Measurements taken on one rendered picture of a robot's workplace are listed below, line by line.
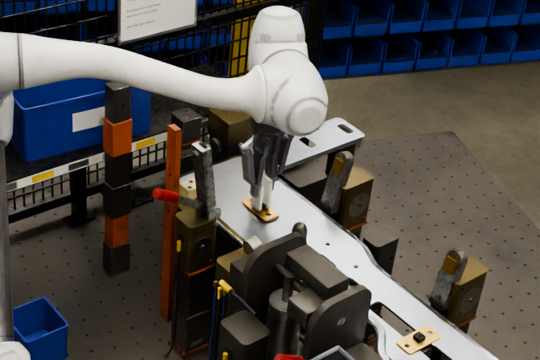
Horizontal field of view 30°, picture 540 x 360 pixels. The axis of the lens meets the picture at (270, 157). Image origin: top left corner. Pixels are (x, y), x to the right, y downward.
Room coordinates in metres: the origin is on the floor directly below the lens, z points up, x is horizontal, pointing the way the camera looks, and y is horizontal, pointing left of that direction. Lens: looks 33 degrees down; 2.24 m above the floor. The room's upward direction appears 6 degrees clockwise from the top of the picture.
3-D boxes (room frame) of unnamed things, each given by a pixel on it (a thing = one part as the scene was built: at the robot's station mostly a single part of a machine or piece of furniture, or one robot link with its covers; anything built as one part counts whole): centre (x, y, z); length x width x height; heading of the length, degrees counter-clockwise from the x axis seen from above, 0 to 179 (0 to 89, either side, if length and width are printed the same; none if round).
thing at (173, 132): (1.69, 0.19, 0.95); 0.03 x 0.01 x 0.50; 42
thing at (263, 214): (1.72, 0.01, 1.01); 0.08 x 0.04 x 0.01; 42
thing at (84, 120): (1.91, 0.44, 1.09); 0.30 x 0.17 x 0.13; 127
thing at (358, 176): (1.82, -0.19, 0.87); 0.12 x 0.07 x 0.35; 132
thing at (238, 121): (2.01, 0.10, 0.88); 0.08 x 0.08 x 0.36; 42
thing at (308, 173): (1.91, -0.09, 0.84); 0.12 x 0.07 x 0.28; 132
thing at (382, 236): (1.69, -0.26, 0.84); 0.10 x 0.05 x 0.29; 132
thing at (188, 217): (1.60, 0.14, 0.87); 0.10 x 0.07 x 0.35; 132
